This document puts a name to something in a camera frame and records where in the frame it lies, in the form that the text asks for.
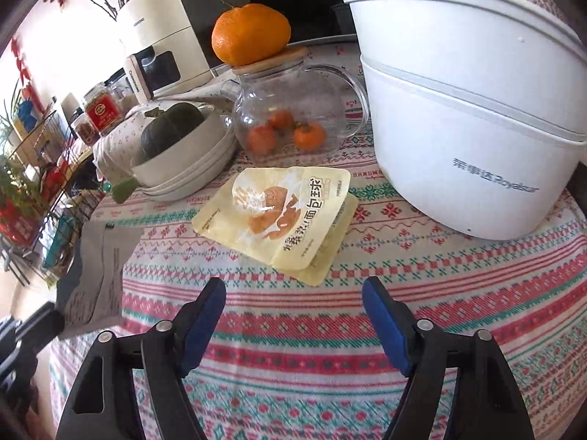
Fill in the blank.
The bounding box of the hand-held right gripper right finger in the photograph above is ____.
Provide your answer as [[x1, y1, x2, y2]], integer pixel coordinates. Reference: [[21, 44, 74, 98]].
[[361, 276, 537, 440]]

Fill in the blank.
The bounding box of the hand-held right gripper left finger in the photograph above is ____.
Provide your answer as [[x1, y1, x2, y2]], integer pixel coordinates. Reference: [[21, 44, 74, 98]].
[[55, 277, 227, 440]]

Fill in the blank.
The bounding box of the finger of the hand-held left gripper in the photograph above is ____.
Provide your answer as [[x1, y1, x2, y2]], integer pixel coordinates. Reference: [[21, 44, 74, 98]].
[[0, 301, 66, 377]]

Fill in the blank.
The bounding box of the yellow snack packet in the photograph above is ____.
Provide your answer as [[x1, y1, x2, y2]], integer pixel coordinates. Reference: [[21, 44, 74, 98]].
[[270, 192, 359, 287], [191, 166, 353, 272]]

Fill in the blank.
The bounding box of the grey paper sheet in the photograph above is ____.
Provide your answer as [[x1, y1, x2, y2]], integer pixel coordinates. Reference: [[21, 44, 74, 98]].
[[55, 220, 145, 340]]

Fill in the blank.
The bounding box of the white ceramic bowl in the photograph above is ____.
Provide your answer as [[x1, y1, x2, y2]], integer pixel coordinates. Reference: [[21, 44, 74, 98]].
[[141, 144, 238, 202], [138, 131, 236, 195], [131, 104, 229, 187]]

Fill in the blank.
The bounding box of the green potted plant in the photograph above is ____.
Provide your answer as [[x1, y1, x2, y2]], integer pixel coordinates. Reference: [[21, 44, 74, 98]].
[[0, 80, 47, 221]]

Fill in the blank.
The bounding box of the small orange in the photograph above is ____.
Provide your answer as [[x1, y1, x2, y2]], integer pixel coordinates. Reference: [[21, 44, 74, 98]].
[[246, 125, 278, 155], [292, 121, 327, 152], [268, 109, 295, 131]]

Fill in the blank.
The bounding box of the white dotted cloth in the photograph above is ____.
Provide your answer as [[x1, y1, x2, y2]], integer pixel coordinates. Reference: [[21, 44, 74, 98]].
[[93, 103, 159, 184]]

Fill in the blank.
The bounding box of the dark green pumpkin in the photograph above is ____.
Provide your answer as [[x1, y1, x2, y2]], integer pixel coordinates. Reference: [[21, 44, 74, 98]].
[[140, 102, 205, 163]]

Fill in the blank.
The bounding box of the brown jar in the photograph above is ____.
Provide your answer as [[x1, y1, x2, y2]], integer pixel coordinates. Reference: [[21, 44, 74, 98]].
[[71, 112, 99, 146]]

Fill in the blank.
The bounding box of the white electric cooker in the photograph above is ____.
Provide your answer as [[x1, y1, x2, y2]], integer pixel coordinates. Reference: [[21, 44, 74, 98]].
[[337, 0, 587, 241]]

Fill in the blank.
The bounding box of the red label glass jar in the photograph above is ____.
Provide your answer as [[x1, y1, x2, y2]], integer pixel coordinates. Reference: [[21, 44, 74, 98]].
[[84, 83, 124, 136]]

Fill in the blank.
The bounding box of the glass teapot with wooden lid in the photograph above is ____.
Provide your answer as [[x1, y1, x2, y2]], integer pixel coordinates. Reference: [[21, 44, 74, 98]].
[[220, 46, 371, 166]]

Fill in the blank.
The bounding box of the large orange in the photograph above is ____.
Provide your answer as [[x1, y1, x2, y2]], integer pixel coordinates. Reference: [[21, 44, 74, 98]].
[[212, 2, 292, 67]]

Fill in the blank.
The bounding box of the white countertop appliance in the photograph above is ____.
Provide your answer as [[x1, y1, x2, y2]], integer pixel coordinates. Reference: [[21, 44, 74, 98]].
[[117, 0, 212, 97]]

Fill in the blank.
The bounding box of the black wire rack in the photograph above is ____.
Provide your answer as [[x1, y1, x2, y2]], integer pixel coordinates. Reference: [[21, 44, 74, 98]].
[[0, 110, 102, 285]]

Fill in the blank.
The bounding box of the red wall decoration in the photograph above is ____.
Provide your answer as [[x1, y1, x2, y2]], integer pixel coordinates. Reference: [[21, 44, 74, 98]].
[[9, 36, 34, 89]]

